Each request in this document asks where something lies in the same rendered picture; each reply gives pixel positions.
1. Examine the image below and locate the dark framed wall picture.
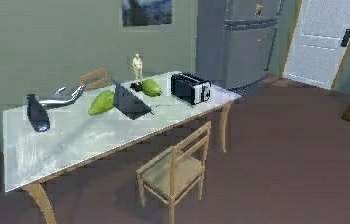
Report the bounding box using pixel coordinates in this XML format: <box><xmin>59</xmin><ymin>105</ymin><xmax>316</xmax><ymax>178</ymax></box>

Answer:
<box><xmin>121</xmin><ymin>0</ymin><xmax>174</xmax><ymax>28</ymax></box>

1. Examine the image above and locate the grey fridge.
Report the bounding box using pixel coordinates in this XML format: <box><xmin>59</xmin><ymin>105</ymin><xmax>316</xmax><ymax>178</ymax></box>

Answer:
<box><xmin>195</xmin><ymin>0</ymin><xmax>285</xmax><ymax>98</ymax></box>

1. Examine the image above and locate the dark blue vase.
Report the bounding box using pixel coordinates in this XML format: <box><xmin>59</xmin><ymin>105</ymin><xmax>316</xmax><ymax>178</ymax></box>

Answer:
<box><xmin>26</xmin><ymin>93</ymin><xmax>51</xmax><ymax>133</ymax></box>

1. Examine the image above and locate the silver curved metal object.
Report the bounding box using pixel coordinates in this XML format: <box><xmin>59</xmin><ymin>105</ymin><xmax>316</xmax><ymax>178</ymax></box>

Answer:
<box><xmin>37</xmin><ymin>84</ymin><xmax>86</xmax><ymax>110</ymax></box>

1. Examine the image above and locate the white room door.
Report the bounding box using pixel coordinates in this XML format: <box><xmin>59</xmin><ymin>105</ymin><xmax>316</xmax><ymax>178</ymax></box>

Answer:
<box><xmin>282</xmin><ymin>0</ymin><xmax>350</xmax><ymax>90</ymax></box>

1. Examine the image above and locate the black toaster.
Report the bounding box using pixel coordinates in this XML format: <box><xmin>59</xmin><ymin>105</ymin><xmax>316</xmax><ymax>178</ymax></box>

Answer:
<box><xmin>170</xmin><ymin>72</ymin><xmax>212</xmax><ymax>106</ymax></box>

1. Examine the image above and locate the green papaya fruit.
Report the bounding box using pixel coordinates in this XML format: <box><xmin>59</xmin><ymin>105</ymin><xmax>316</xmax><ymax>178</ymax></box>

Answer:
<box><xmin>88</xmin><ymin>90</ymin><xmax>116</xmax><ymax>117</ymax></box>
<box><xmin>141</xmin><ymin>78</ymin><xmax>163</xmax><ymax>98</ymax></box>

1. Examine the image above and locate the white-topped wooden table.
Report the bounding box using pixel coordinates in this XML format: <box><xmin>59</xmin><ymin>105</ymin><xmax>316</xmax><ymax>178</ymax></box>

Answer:
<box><xmin>1</xmin><ymin>70</ymin><xmax>243</xmax><ymax>224</ymax></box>

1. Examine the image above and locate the light wooden chair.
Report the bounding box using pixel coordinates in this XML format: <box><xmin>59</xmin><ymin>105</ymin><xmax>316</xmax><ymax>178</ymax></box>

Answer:
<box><xmin>79</xmin><ymin>67</ymin><xmax>111</xmax><ymax>92</ymax></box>
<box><xmin>135</xmin><ymin>121</ymin><xmax>213</xmax><ymax>224</ymax></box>

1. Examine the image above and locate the beige figurine on black base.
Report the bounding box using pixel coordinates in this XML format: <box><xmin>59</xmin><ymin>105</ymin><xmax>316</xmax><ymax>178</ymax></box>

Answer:
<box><xmin>129</xmin><ymin>53</ymin><xmax>145</xmax><ymax>93</ymax></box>

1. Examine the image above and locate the black door handle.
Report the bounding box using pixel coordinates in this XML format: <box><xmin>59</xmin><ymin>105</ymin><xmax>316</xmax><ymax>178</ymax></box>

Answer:
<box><xmin>340</xmin><ymin>28</ymin><xmax>350</xmax><ymax>48</ymax></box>

